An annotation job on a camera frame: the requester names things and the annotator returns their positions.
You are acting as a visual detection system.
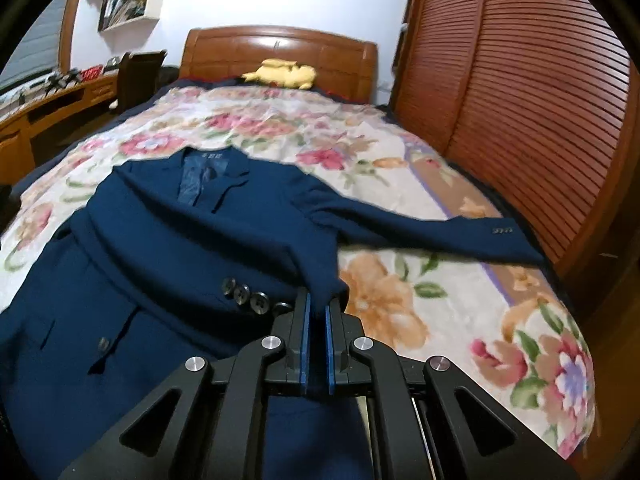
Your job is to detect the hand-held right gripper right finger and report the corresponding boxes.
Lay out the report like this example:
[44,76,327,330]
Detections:
[325,301,581,480]

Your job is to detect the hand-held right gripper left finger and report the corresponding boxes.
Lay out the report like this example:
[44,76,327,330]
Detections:
[57,289,313,480]

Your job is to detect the navy blue suit jacket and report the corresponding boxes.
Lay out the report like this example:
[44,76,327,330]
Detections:
[0,146,546,480]

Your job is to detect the floral blanket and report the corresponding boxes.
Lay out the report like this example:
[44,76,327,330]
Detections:
[0,85,598,463]

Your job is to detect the yellow plush toy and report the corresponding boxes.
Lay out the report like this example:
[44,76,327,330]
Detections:
[242,58,318,91]

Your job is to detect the wooden bed headboard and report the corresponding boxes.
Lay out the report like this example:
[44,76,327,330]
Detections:
[179,26,379,106]

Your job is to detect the wooden louvered wardrobe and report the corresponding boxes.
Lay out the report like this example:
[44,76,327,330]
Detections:
[389,0,640,321]

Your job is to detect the dark brown chair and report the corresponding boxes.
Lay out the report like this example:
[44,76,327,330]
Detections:
[111,50,169,111]

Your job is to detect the wooden desk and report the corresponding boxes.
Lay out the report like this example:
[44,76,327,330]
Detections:
[0,71,123,183]

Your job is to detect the window blind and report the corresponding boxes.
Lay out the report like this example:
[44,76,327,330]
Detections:
[0,0,71,92]

